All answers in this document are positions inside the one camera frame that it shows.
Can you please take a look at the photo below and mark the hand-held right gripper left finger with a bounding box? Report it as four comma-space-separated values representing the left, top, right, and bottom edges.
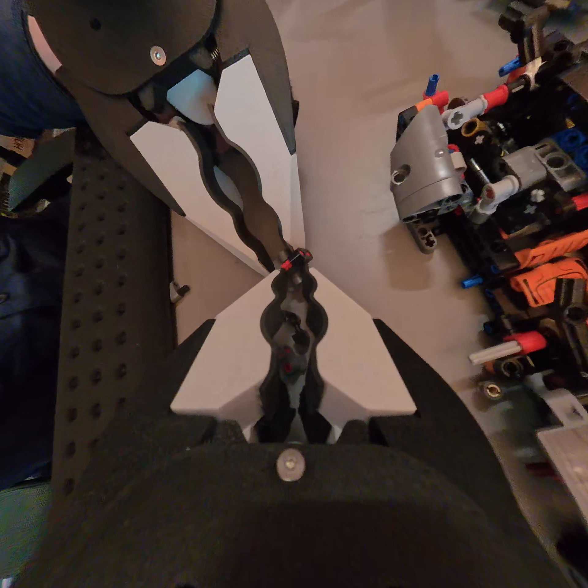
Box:
170, 269, 283, 443

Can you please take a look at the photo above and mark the person's dark blue clothing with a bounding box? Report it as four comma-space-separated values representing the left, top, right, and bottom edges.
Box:
0, 198, 70, 488

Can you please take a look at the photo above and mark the person's left hand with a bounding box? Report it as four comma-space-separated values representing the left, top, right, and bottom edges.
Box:
27, 16, 62, 75

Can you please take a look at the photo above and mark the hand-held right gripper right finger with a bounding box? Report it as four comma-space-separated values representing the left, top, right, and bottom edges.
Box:
307, 266, 417, 443

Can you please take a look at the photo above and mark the black dimpled mat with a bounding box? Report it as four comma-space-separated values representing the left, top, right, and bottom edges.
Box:
48, 124, 180, 515

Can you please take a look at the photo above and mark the green chair seat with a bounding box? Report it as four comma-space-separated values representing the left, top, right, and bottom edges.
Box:
0, 482, 51, 588

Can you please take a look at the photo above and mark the grey chair armrest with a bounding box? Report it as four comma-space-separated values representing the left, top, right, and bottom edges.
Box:
8, 130, 76, 212

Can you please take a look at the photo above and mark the small black lego subassembly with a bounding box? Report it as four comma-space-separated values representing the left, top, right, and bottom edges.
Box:
272, 271, 311, 384

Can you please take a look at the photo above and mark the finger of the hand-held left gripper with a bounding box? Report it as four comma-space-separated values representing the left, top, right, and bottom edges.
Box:
209, 54, 307, 258
130, 118, 277, 277

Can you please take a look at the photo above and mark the partly built lego car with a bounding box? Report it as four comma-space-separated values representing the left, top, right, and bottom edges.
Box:
390, 0, 588, 506

